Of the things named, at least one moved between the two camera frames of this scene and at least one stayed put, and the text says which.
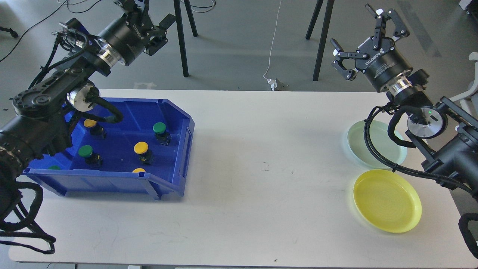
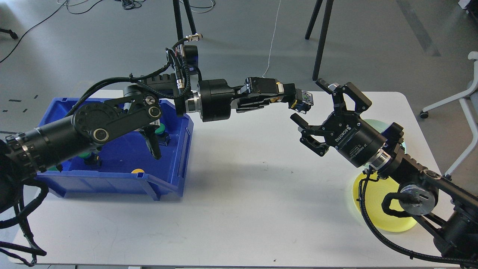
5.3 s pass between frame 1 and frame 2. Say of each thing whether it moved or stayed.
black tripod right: stayed
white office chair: stayed
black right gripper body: moved
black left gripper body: moved
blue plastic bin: stayed
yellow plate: stayed
